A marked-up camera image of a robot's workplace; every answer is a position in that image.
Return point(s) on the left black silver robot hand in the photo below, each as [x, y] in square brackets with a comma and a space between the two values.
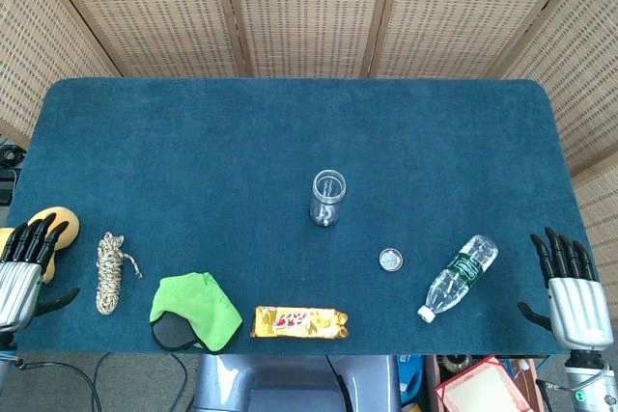
[19, 291]

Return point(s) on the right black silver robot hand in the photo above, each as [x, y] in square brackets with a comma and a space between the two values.
[579, 306]

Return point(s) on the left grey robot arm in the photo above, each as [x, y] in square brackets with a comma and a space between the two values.
[5, 342]

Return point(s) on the clear glass jar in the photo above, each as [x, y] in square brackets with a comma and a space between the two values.
[327, 202]

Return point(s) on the woven bamboo folding screen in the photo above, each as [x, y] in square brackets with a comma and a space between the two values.
[309, 7]

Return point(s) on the yellow plush toy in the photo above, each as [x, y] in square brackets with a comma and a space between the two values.
[67, 219]

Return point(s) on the black device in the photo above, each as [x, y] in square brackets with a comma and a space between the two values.
[6, 187]

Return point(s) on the clear plastic water bottle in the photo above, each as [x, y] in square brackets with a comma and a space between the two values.
[456, 282]

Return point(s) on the red framed box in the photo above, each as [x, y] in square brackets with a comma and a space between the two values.
[483, 392]

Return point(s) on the blue plastic container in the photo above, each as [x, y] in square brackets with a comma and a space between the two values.
[410, 378]

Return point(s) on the green cloth with black trim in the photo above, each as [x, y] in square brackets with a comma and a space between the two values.
[203, 306]

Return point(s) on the blue table mat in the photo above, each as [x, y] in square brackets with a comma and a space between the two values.
[241, 142]

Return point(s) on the gold biscuit packet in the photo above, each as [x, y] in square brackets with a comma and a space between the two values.
[299, 322]

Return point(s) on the grey robot torso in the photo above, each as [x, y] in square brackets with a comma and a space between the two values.
[289, 383]

